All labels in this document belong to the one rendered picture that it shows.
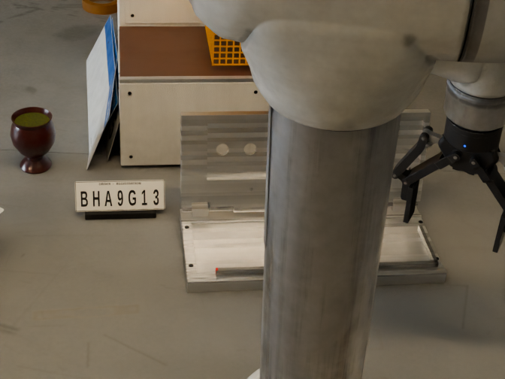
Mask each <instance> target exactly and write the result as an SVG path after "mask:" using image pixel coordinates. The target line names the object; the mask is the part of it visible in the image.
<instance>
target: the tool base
mask: <svg viewBox="0 0 505 379"><path fill-rule="evenodd" d="M406 202H407V201H404V200H402V199H401V197H398V198H394V199H393V202H389V203H388V208H387V214H386V223H385V228H384V234H383V243H382V249H381V254H380V262H407V261H429V260H430V258H429V255H428V253H427V250H426V249H425V246H424V244H423V242H422V239H421V237H420V235H419V232H418V226H419V225H422V227H423V229H424V230H425V234H426V235H427V237H428V240H429V242H430V244H431V247H432V249H433V251H434V254H435V256H436V257H438V258H439V256H438V255H437V251H436V250H435V248H434V245H433V243H432V241H431V238H430V236H429V234H428V231H427V229H426V228H425V224H424V223H419V221H420V220H421V221H422V215H421V214H420V213H419V211H418V209H417V207H416V206H417V205H418V202H416V206H415V211H414V213H413V215H412V217H411V219H410V221H409V222H408V223H404V222H403V221H404V212H405V207H406ZM233 210H234V206H231V207H208V203H207V202H192V204H191V207H190V208H182V209H180V227H181V235H182V242H183V257H184V265H185V273H186V287H187V292H188V293H199V292H219V291H239V290H263V279H264V273H253V274H216V268H232V267H255V266H264V260H265V245H264V225H265V213H264V212H240V213H234V212H233ZM422 222H423V221H422ZM185 226H189V228H188V229H185ZM438 262H439V263H438V267H423V268H381V269H378V275H377V280H376V286H379V285H398V284H419V283H445V279H446V270H445V268H444V267H443V265H442V263H441V261H440V258H439V260H438ZM189 264H193V265H194V266H193V267H189Z"/></svg>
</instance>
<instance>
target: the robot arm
mask: <svg viewBox="0 0 505 379"><path fill-rule="evenodd" d="M189 2H190V4H191V5H192V9H193V11H194V12H195V15H196V16H197V17H198V18H199V19H200V20H201V21H202V22H203V23H204V24H205V25H206V26H207V27H208V28H209V29H210V30H211V31H212V32H214V33H215V34H217V35H218V36H219V37H221V38H224V39H227V40H231V41H237V42H240V46H241V49H242V51H243V54H244V56H245V58H246V60H247V62H248V64H249V67H250V71H251V74H252V78H253V80H254V82H255V84H256V86H257V87H258V89H259V91H260V93H261V94H262V95H263V96H264V98H265V100H266V101H267V102H268V104H269V108H268V147H267V167H266V187H265V225H264V245H265V260H264V279H263V299H262V336H261V356H260V369H258V370H257V371H255V372H254V373H252V374H251V375H250V376H249V377H248V378H247V379H362V376H363V371H364V361H365V356H366V350H367V341H368V336H369V330H370V321H371V315H372V310H373V301H374V295H375V289H376V280H377V275H378V269H379V263H380V254H381V249H382V243H383V234H384V228H385V223H386V214H387V208H388V203H389V193H390V188H391V182H392V178H394V179H397V178H398V179H399V180H401V182H402V189H401V199H402V200H404V201H407V202H406V207H405V212H404V221H403V222H404V223H408V222H409V221H410V219H411V217H412V215H413V213H414V211H415V206H416V198H417V193H418V188H419V180H420V179H422V178H423V177H425V176H427V175H429V174H430V173H432V172H434V171H436V170H438V169H442V168H445V167H446V166H448V165H450V166H451V167H452V169H454V170H457V171H464V172H466V173H468V174H471V175H475V174H478V175H479V177H480V179H481V180H482V182H483V183H486V184H487V186H488V188H489V189H490V190H491V192H492V194H493V195H494V197H495V198H496V199H497V201H498V203H499V204H500V206H501V207H502V209H503V213H502V215H501V217H500V222H499V226H498V229H497V234H496V238H495V241H494V247H493V252H495V253H497V252H498V251H499V248H500V246H501V244H502V241H503V237H504V233H505V181H504V180H503V178H502V177H501V175H500V173H499V172H498V170H497V165H496V163H497V162H501V163H502V164H503V167H504V171H505V153H502V152H501V151H500V148H499V143H500V137H501V134H502V131H503V126H505V0H189ZM429 74H435V75H438V76H441V77H444V78H446V79H447V85H446V95H445V101H444V105H443V109H444V112H445V115H446V125H445V129H444V133H443V134H442V135H440V134H437V133H436V132H433V128H432V127H431V126H426V127H425V128H424V130H423V131H422V133H421V135H420V136H419V140H418V141H417V142H416V144H415V145H414V146H413V147H412V148H411V149H410V150H409V151H408V152H407V154H406V155H405V156H404V157H403V158H402V159H401V160H400V161H399V162H398V163H397V165H396V166H395V168H394V162H395V153H396V147H397V142H398V133H399V127H400V121H401V113H402V112H403V111H404V110H405V109H406V108H407V107H408V106H409V105H410V104H411V103H412V102H413V101H414V100H415V98H416V97H417V96H418V94H419V93H420V91H421V89H422V87H423V86H424V83H425V81H426V79H427V78H428V75H429ZM433 144H438V146H439V148H440V150H441V151H440V153H438V154H437V155H435V156H433V157H431V158H430V159H428V160H426V161H424V162H422V163H421V164H419V165H417V166H416V167H414V168H411V169H410V168H409V170H407V168H408V167H409V166H410V165H411V164H412V163H413V162H414V161H415V159H416V158H417V157H418V156H419V155H420V154H421V153H422V152H423V150H424V149H425V147H431V146H432V145H433ZM393 168H394V169H393ZM486 169H487V170H486Z"/></svg>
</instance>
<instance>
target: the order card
mask: <svg viewBox="0 0 505 379"><path fill-rule="evenodd" d="M75 205H76V212H84V211H141V210H164V209H165V181H164V180H106V181H76V182H75Z"/></svg>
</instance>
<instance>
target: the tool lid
mask: <svg viewBox="0 0 505 379"><path fill-rule="evenodd" d="M430 117H431V112H430V111H429V110H428V109H405V110H404V111H403V112H402V113H401V121H400V127H399V133H398V142H397V147H396V153H395V162H394V168H395V166H396V165H397V163H398V162H399V161H400V160H401V159H402V158H403V157H404V156H405V155H406V154H407V152H408V151H409V150H410V149H411V148H412V147H413V146H414V145H415V144H416V142H417V141H418V140H419V136H420V135H421V133H422V131H423V130H424V128H425V127H426V126H429V124H430ZM220 144H226V145H227V146H228V151H227V152H226V153H224V154H220V153H217V151H216V148H217V146H218V145H220ZM247 144H254V145H255V146H256V150H255V151H254V152H253V153H246V152H245V151H244V147H245V146H246V145H247ZM267 147H268V111H211V112H180V206H181V207H182V208H190V207H191V202H209V203H210V207H231V206H234V210H233V212H234V213H240V212H265V187H266V167H267ZM426 150H427V147H425V149H424V150H423V152H422V153H421V154H420V155H419V156H418V157H417V158H416V159H415V161H414V162H413V163H412V164H411V165H410V166H409V167H408V168H407V170H409V168H410V169H411V168H414V167H416V166H417V165H419V164H421V163H422V162H424V161H425V156H426ZM394 168H393V169H394ZM401 189H402V182H401V180H399V179H398V178H397V179H394V178H392V182H391V188H390V193H389V202H393V199H394V198H398V197H401Z"/></svg>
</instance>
